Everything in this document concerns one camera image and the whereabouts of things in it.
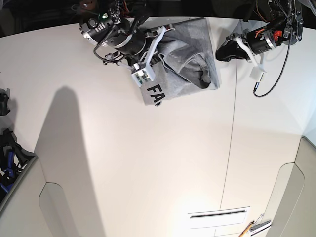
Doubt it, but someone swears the white ceiling vent panel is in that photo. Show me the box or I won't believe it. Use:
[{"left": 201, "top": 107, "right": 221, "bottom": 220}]
[{"left": 188, "top": 207, "right": 250, "bottom": 229}]

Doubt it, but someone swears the wooden pencil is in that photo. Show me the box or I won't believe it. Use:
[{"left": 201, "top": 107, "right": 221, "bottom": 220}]
[{"left": 238, "top": 221, "right": 254, "bottom": 237}]

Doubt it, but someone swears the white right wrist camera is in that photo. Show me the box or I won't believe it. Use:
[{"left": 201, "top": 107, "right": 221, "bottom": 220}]
[{"left": 131, "top": 66, "right": 156, "bottom": 87}]

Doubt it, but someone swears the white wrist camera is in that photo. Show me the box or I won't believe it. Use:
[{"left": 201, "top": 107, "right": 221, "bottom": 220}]
[
  {"left": 249, "top": 67, "right": 265, "bottom": 82},
  {"left": 131, "top": 66, "right": 156, "bottom": 87}
]

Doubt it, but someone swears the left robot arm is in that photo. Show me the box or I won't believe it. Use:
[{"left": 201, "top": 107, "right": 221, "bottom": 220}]
[{"left": 215, "top": 0, "right": 303, "bottom": 72}]

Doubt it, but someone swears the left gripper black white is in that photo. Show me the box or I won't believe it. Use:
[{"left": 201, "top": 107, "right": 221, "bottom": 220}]
[{"left": 215, "top": 29, "right": 268, "bottom": 72}]

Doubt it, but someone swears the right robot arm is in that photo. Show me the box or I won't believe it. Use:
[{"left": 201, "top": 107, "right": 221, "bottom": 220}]
[{"left": 72, "top": 0, "right": 174, "bottom": 72}]

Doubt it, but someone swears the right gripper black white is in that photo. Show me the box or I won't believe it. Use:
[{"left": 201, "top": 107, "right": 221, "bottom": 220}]
[{"left": 129, "top": 24, "right": 175, "bottom": 72}]

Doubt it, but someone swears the blue black tool pile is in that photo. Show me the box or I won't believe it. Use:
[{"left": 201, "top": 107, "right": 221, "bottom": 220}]
[{"left": 0, "top": 128, "right": 36, "bottom": 195}]

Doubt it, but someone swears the braided black camera cable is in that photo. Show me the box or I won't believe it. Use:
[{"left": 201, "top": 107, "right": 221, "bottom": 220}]
[{"left": 253, "top": 0, "right": 297, "bottom": 98}]

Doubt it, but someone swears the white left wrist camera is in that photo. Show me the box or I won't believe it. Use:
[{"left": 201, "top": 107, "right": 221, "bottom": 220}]
[{"left": 249, "top": 67, "right": 265, "bottom": 82}]

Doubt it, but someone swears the black device at left edge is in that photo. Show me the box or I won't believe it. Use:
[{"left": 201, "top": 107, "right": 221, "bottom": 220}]
[{"left": 0, "top": 89, "right": 10, "bottom": 117}]

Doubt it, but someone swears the grey T-shirt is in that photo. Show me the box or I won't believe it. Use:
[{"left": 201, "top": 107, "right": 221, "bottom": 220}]
[{"left": 140, "top": 18, "right": 220, "bottom": 105}]

